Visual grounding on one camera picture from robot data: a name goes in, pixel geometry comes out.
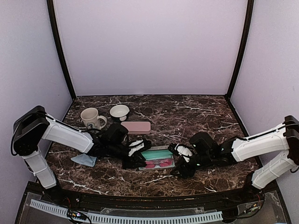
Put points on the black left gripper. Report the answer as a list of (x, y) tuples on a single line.
[(130, 163)]

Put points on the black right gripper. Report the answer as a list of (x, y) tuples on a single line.
[(183, 168)]

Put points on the clear pink sunglasses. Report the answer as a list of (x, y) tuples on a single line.
[(159, 163)]

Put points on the grey case teal lining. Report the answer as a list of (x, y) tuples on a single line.
[(160, 152)]

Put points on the pink glasses case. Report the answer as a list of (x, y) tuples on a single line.
[(137, 127)]

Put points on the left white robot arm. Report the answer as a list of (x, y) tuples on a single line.
[(37, 125)]

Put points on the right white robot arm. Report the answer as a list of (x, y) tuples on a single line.
[(205, 152)]

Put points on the white bowl dark exterior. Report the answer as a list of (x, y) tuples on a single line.
[(119, 113)]

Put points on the beige ceramic mug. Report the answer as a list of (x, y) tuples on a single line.
[(92, 120)]

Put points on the small circuit board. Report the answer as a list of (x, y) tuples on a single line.
[(75, 215)]

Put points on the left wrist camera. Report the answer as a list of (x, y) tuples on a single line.
[(139, 146)]

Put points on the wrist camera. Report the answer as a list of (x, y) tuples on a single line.
[(181, 150), (139, 146)]

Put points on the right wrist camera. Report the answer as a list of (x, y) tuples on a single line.
[(181, 150)]

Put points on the white slotted cable duct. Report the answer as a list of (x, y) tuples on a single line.
[(97, 218)]

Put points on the black front table rail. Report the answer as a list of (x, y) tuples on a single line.
[(97, 202)]

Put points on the black frame right post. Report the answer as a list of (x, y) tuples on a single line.
[(242, 47)]

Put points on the black frame post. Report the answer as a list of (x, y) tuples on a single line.
[(59, 48), (242, 47)]

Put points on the black frame left post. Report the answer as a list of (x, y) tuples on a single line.
[(59, 48)]

